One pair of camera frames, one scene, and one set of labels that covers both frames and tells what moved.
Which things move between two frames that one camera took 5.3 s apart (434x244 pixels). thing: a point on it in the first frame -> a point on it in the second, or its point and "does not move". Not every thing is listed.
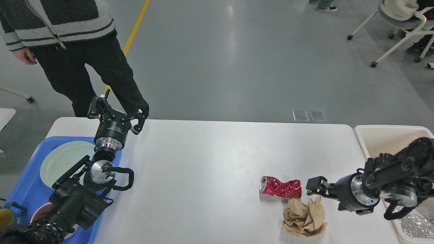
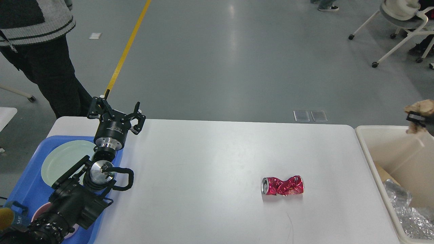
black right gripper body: (352, 194) -> (429, 124)
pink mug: (44, 208) does not move
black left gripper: (112, 130) does not move
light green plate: (61, 158) does not move
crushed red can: (291, 189) does not move
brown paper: (304, 220) -> (426, 107)
